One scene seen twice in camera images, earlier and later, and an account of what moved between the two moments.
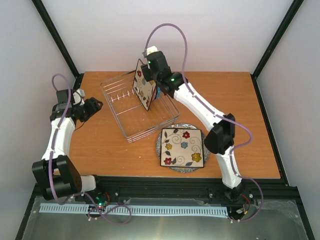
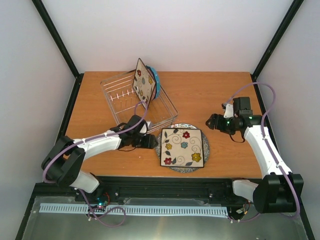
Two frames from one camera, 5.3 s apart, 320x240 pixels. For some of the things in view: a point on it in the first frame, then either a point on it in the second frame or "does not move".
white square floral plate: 145,90 does not move
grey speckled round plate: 180,169 does not move
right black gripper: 144,72 to 216,123
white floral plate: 182,148 does not move
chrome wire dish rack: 135,120 does not move
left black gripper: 93,107 to 149,142
